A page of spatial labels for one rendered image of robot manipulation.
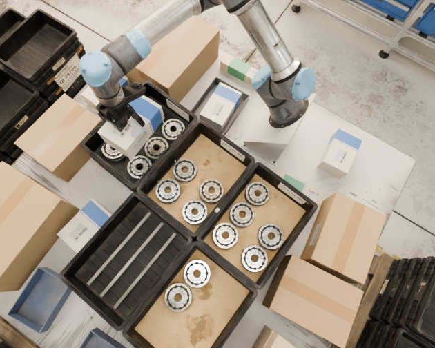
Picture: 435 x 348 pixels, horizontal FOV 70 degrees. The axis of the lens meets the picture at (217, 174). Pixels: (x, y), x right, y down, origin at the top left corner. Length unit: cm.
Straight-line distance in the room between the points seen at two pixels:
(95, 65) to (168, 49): 76
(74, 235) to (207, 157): 64
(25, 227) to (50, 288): 30
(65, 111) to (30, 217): 48
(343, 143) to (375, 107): 123
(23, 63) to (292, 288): 193
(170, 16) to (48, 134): 76
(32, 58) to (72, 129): 88
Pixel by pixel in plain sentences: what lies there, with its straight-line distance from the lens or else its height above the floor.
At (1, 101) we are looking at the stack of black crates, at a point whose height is 38.
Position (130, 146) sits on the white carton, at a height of 112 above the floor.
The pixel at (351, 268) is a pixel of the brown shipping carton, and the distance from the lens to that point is 137.
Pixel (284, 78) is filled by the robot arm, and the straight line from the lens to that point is 116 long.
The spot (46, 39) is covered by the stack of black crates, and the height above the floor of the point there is 49.
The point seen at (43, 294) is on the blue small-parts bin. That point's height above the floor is 70.
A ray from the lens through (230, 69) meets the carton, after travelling 169.
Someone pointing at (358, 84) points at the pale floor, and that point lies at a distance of 281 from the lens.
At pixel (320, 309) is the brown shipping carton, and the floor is 86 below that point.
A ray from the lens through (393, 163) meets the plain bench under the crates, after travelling 175.
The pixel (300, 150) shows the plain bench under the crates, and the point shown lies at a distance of 158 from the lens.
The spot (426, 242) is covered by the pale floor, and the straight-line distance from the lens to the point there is 259.
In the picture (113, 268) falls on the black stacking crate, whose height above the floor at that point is 83.
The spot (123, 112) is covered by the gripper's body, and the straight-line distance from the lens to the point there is 101.
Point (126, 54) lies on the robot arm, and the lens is 88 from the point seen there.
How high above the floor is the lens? 211
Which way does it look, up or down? 72 degrees down
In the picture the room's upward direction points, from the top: 7 degrees clockwise
